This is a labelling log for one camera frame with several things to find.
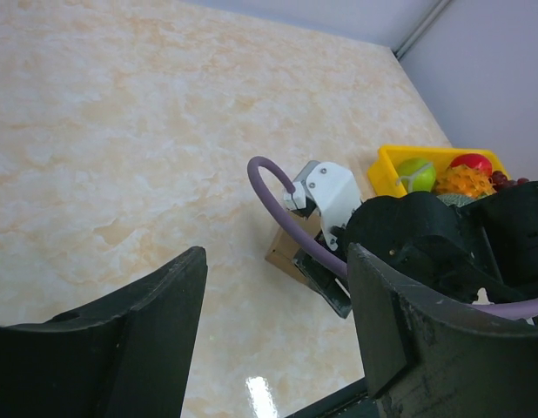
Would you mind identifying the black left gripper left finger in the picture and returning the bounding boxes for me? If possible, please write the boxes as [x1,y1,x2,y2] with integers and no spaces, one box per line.
[0,246,208,417]

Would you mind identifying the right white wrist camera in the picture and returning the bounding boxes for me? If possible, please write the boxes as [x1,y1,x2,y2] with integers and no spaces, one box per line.
[283,160,362,251]

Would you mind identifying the green melon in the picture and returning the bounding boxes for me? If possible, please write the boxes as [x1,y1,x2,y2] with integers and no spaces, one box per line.
[437,193,475,207]

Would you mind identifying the yellow plastic tray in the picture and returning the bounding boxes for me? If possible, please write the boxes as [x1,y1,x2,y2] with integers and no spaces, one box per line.
[367,145,511,198]

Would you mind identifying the green pear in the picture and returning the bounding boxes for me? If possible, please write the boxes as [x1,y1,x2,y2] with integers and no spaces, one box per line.
[395,158,436,193]

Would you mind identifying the orange pineapple with leaves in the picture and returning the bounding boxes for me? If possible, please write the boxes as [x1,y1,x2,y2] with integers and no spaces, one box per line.
[434,165,495,199]

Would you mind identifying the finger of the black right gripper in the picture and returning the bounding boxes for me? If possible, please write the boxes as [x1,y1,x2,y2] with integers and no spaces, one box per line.
[293,249,352,319]

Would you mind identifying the red apple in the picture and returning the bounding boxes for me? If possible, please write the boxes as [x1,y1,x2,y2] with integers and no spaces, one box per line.
[449,153,493,177]

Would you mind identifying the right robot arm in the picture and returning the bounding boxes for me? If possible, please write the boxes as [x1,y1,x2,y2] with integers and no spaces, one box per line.
[293,181,538,320]

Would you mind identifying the brown cardboard box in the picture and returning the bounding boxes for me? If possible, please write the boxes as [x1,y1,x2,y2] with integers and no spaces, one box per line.
[265,212,320,287]

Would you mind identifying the dark purple grapes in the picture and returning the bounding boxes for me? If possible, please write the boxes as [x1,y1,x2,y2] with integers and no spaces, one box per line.
[490,171,529,192]

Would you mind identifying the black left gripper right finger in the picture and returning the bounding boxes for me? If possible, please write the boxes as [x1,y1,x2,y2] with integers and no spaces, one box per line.
[347,244,538,417]

